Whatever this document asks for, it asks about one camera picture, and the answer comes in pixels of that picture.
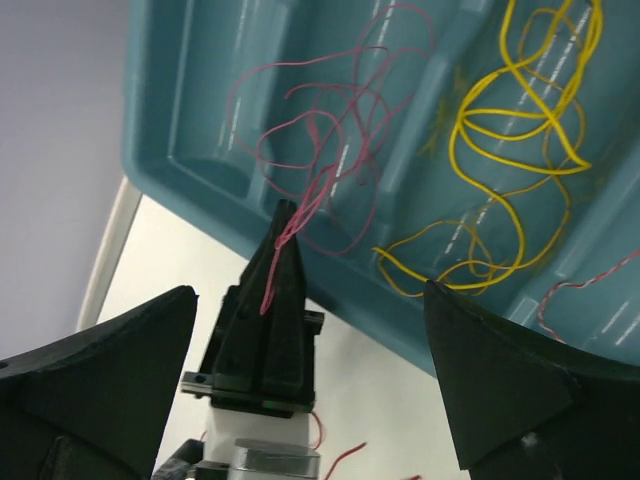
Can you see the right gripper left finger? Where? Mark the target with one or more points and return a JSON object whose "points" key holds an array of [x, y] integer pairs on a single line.
{"points": [[94, 405]]}

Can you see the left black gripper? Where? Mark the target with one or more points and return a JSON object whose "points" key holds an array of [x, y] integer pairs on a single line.
{"points": [[263, 365]]}

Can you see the teal plastic tray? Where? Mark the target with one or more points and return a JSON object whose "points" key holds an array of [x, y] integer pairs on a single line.
{"points": [[489, 145]]}

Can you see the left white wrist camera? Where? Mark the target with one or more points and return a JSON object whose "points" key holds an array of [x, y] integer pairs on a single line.
{"points": [[239, 445]]}

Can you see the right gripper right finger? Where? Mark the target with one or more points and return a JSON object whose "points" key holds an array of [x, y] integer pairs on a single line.
{"points": [[523, 406]]}

